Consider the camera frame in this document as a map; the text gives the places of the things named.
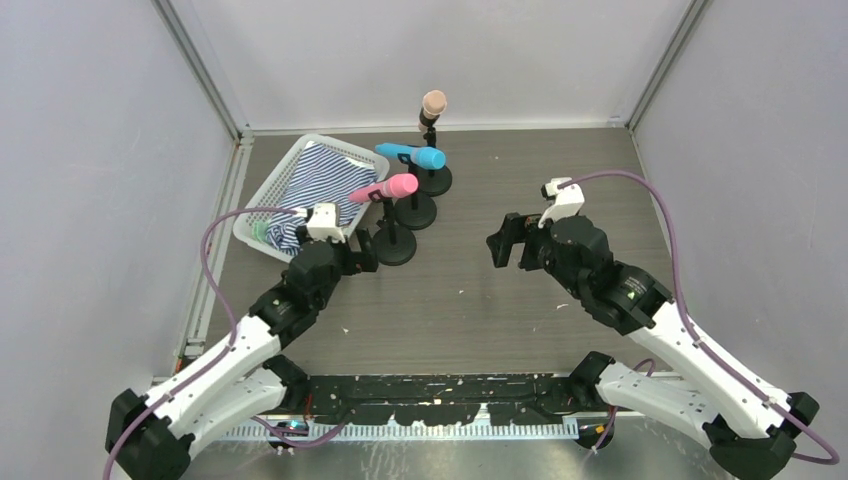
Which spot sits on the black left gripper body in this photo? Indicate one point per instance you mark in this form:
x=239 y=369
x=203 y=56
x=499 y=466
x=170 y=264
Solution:
x=361 y=251

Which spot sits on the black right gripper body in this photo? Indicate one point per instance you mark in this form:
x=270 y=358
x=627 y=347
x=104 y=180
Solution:
x=515 y=240

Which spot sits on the black microphone stand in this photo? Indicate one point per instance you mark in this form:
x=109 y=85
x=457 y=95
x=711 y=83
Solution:
x=393 y=244
x=432 y=182
x=416 y=211

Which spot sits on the black front microphone stand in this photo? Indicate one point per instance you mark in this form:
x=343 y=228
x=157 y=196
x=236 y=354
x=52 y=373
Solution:
x=416 y=211

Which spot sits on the pink microphone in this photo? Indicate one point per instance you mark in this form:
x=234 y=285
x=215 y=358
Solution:
x=395 y=187

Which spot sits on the blue microphone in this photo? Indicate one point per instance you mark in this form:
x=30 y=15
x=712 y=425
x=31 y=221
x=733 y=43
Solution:
x=427 y=158

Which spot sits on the beige microphone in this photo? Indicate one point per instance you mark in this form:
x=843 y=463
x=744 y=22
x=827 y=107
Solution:
x=433 y=105

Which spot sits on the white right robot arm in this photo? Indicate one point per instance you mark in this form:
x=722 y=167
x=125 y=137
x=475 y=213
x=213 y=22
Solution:
x=738 y=420

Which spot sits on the blue striped cloth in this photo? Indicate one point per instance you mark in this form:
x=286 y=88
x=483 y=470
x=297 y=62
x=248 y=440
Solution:
x=320 y=175

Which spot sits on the green cloth in basket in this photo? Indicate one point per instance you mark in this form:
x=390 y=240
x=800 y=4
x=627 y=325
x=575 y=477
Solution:
x=259 y=231

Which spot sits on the white plastic basket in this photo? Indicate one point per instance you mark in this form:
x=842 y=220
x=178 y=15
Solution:
x=264 y=201

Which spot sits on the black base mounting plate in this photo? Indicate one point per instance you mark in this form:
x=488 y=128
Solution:
x=441 y=400

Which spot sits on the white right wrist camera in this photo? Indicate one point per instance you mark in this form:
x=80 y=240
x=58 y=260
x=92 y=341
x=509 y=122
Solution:
x=565 y=200

